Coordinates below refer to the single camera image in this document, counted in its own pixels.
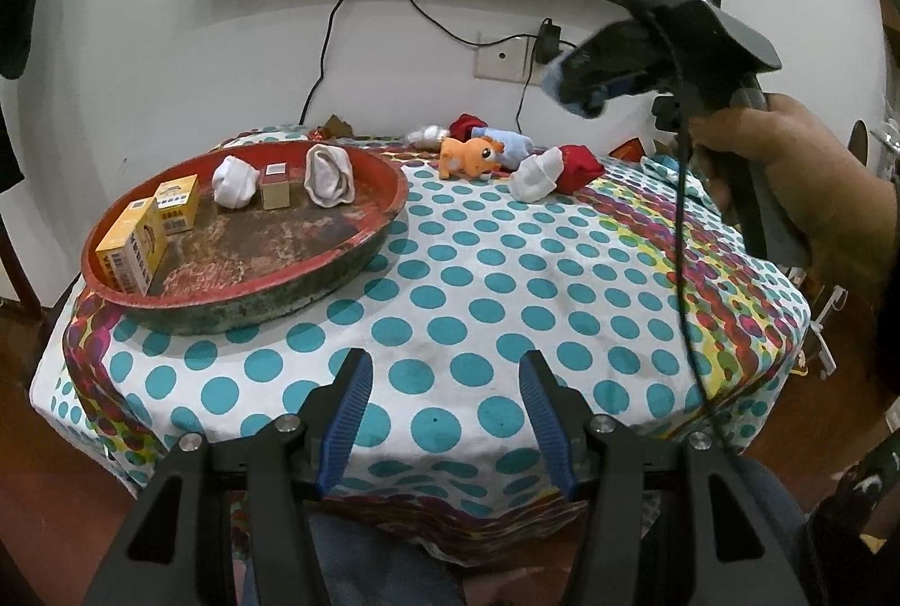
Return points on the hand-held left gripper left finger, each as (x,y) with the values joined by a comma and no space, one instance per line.
(348,409)

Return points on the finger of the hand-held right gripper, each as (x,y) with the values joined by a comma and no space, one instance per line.
(622,88)
(619,54)

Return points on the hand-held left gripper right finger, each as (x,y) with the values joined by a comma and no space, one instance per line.
(545,416)

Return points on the red round tray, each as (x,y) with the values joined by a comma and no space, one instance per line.
(267,268)

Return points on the small beige box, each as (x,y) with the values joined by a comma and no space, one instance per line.
(275,189)

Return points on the yellow medicine box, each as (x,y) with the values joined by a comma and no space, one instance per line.
(176,205)
(130,254)

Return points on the person's right forearm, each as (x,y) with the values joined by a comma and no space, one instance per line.
(882,247)

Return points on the person's right hand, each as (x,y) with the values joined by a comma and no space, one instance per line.
(808,170)

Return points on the black plug charger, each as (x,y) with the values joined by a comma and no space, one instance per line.
(548,38)

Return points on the red sock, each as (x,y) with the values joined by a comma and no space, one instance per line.
(580,166)
(467,125)

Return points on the polka dot tablecloth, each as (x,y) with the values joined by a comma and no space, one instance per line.
(492,296)

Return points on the orange plush toy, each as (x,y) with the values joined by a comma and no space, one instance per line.
(467,156)

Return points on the white sock bundle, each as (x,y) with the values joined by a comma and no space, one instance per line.
(429,136)

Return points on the clear glass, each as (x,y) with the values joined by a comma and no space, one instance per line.
(889,145)

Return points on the brown snack wrapper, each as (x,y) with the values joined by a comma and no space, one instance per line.
(335,126)

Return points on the white plastic clip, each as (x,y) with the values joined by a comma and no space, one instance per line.
(824,332)

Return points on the dark hanging clothing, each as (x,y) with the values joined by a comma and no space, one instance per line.
(14,22)

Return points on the white wall outlet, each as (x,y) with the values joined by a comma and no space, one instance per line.
(503,61)

